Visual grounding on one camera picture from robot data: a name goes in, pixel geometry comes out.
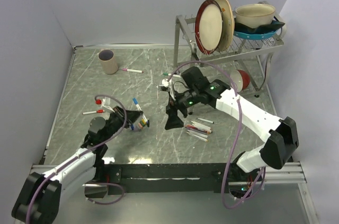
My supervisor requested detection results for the grey marker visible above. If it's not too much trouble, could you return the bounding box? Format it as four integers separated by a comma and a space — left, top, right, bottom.
187, 130, 208, 138

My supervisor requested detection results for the blue baking dish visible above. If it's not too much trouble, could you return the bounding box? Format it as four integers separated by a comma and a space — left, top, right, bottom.
234, 17, 285, 40

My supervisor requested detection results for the yellow cap marker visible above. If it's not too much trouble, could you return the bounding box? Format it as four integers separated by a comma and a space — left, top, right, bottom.
187, 132, 208, 142

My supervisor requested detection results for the dark blue cloth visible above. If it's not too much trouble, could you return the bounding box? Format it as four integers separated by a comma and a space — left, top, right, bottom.
234, 17, 285, 34

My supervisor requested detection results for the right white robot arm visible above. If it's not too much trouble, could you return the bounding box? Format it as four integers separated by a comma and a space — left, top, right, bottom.
160, 67, 299, 181

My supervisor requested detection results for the beige cylindrical cup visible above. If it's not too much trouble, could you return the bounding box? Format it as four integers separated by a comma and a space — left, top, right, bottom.
98, 49, 119, 75

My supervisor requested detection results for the beige plate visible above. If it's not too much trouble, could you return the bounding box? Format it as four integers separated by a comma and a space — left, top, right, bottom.
216, 0, 235, 52

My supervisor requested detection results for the red white bowl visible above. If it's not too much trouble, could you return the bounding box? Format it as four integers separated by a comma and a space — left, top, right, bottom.
230, 69, 251, 93

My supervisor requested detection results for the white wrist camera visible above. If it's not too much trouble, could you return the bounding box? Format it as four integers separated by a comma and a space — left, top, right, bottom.
95, 97, 113, 113
158, 79, 175, 100

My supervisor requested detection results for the pink cap marker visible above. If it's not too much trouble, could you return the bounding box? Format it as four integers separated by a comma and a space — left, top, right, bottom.
122, 68, 144, 74

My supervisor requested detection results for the beige ceramic bowl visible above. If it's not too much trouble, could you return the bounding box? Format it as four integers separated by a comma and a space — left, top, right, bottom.
235, 4, 275, 28

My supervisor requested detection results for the black cap marker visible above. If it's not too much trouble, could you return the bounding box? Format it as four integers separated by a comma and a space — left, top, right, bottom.
197, 118, 214, 124

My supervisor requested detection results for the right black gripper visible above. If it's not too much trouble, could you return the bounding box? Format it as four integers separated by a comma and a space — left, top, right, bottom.
164, 87, 200, 130

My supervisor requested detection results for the steel dish rack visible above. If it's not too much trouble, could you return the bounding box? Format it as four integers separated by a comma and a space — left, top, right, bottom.
173, 15, 287, 98

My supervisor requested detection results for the black base frame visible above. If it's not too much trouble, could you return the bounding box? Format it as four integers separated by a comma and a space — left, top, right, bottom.
76, 155, 265, 200

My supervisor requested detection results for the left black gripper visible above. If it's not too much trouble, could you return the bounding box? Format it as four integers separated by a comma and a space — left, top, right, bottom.
101, 105, 142, 143

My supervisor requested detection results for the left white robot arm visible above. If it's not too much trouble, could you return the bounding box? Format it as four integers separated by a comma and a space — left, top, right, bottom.
11, 106, 143, 223

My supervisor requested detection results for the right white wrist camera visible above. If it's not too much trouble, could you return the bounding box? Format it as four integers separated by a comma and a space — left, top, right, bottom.
158, 79, 175, 100

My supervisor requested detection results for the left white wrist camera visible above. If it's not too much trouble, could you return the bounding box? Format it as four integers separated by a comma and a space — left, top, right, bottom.
95, 97, 113, 113

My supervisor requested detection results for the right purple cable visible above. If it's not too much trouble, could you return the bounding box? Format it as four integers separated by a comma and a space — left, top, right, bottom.
165, 60, 266, 210

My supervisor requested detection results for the red rimmed white plate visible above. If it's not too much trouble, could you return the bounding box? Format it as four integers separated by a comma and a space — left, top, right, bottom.
194, 0, 224, 55

